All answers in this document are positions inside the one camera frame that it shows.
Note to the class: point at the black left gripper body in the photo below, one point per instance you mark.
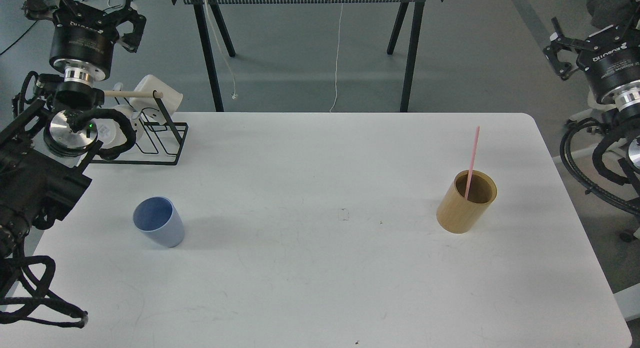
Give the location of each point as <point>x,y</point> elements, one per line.
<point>82,49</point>

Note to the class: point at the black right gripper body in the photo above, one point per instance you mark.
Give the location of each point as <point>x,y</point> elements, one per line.
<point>615,64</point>

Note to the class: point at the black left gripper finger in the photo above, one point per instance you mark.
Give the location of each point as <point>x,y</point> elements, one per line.
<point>37,10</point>
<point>130,39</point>

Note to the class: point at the pink chopstick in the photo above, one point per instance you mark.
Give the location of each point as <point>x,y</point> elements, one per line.
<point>470,170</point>

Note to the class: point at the blue plastic cup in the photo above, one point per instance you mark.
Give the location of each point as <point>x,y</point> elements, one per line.
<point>159,220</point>

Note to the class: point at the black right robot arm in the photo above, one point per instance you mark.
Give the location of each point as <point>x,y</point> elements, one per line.
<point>616,156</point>

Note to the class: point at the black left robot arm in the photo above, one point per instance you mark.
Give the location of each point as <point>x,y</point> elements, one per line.
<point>59,126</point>

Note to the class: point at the bamboo cylinder holder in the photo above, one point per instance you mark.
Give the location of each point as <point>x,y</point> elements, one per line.
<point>460,208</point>

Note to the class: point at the black wire cup rack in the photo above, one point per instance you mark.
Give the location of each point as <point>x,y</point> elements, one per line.
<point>163,140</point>

